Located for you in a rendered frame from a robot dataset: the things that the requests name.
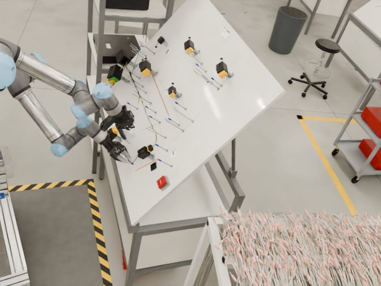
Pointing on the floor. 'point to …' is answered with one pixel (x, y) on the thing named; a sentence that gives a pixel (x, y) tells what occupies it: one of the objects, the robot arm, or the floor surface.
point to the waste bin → (287, 29)
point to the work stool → (330, 46)
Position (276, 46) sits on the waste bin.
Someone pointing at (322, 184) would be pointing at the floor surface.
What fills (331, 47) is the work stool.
